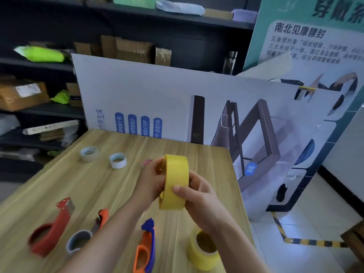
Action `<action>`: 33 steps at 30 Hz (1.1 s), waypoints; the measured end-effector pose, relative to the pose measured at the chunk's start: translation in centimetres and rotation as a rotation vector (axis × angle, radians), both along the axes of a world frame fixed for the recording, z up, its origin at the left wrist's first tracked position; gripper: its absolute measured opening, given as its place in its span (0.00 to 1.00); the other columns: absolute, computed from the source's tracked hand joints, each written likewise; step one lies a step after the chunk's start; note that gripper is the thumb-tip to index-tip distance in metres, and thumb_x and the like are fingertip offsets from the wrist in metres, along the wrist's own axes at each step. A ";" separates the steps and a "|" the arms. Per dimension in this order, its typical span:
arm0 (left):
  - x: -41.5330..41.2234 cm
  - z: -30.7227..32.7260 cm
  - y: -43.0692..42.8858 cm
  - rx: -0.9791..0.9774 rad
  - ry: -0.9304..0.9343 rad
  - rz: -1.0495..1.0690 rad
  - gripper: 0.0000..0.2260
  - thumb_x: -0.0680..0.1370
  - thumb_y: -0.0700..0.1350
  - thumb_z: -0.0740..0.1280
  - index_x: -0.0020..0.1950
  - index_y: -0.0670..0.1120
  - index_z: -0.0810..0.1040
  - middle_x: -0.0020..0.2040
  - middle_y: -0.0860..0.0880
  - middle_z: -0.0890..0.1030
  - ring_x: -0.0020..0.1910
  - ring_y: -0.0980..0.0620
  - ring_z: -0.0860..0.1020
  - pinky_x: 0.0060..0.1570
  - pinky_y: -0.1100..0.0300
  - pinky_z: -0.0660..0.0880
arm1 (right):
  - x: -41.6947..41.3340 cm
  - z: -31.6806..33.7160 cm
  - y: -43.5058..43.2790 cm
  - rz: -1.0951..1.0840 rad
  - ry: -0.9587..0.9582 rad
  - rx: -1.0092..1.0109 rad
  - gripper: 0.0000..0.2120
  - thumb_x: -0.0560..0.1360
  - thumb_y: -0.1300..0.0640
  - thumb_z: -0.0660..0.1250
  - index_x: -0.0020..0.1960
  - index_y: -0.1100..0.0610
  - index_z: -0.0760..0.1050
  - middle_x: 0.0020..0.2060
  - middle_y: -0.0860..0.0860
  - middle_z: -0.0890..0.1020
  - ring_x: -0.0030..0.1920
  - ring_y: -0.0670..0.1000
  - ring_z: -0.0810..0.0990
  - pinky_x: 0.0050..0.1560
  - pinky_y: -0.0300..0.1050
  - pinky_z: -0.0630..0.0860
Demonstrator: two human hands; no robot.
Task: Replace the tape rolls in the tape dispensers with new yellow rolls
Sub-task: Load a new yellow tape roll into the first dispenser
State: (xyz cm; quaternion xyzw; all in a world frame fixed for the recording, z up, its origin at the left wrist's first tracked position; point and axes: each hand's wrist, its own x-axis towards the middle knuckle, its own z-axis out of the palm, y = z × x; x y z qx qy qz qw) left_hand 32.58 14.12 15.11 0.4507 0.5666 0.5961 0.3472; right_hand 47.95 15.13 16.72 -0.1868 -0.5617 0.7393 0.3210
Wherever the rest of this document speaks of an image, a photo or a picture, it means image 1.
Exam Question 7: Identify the crumpled green bag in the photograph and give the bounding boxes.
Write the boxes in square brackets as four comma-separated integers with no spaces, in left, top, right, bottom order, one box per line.
[50,90,71,105]

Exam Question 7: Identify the white padded packet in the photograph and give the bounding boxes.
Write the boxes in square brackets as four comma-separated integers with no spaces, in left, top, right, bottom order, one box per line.
[155,0,205,16]

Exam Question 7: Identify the blue orange tape dispenser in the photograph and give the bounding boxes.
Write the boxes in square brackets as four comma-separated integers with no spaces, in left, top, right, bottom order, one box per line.
[133,218,156,273]

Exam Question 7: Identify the brown parcel with label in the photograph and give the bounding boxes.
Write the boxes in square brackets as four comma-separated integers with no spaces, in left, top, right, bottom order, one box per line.
[0,79,50,112]

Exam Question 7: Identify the white poster board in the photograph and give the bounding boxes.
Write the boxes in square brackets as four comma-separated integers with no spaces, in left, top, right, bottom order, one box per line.
[71,53,354,223]

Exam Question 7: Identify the person's right hand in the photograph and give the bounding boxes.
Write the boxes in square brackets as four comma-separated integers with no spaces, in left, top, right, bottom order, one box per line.
[171,171,237,236]

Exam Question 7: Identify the red tape dispenser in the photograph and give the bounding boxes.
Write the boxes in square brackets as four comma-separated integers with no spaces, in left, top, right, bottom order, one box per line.
[27,197,75,258]

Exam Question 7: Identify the clear bottle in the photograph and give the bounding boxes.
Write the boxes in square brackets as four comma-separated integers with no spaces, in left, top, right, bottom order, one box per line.
[222,51,238,75]

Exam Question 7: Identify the brown wooden crate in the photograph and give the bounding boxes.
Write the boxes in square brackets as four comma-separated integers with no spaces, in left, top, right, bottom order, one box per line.
[340,220,364,265]

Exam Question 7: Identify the teal poster board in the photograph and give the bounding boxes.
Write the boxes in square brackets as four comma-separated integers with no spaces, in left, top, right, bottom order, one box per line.
[243,0,364,213]

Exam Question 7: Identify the black metal shelf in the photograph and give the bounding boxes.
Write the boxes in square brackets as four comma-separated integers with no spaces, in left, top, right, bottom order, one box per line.
[0,0,256,182]

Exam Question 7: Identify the person's left hand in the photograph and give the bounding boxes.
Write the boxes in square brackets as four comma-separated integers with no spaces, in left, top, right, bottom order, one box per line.
[133,157,166,210]

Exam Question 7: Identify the green box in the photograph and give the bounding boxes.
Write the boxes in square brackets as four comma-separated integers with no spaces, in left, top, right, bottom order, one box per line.
[113,0,162,9]

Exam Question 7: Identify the long white box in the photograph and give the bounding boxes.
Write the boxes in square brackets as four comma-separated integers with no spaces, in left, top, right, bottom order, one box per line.
[22,119,80,136]

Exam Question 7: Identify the small taped cardboard box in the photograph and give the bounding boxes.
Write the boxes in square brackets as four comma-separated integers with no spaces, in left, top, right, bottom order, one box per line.
[155,47,172,67]

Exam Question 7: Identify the lavender packet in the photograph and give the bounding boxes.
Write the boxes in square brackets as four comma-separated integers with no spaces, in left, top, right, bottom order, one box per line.
[232,9,259,24]

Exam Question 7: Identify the large cardboard box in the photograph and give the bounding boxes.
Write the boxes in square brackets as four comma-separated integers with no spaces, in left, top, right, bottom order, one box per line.
[115,37,155,64]

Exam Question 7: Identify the folded cardboard sheet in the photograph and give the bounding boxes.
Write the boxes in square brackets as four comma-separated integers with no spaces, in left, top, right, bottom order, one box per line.
[100,35,117,59]

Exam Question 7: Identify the wide yellow tape roll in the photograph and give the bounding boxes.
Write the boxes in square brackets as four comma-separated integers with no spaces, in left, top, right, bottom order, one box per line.
[158,154,190,211]

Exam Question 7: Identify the orange grey tape dispenser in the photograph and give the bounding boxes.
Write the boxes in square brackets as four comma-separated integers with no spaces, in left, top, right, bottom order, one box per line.
[66,209,110,256]

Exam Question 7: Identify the person's right forearm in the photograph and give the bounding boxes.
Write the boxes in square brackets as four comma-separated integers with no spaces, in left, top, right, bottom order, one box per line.
[215,220,271,273]

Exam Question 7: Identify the flat cardboard box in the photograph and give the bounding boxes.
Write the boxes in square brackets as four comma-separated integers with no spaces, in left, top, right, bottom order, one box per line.
[202,8,234,21]

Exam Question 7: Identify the green plastic bag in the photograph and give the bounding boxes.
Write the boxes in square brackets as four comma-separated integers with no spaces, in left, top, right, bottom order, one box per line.
[14,45,66,63]

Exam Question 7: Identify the white tape roll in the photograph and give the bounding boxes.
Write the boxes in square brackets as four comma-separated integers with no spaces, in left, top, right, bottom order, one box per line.
[109,152,127,170]

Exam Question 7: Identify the clear tape roll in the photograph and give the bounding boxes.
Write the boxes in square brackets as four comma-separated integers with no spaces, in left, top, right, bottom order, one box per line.
[79,146,100,163]

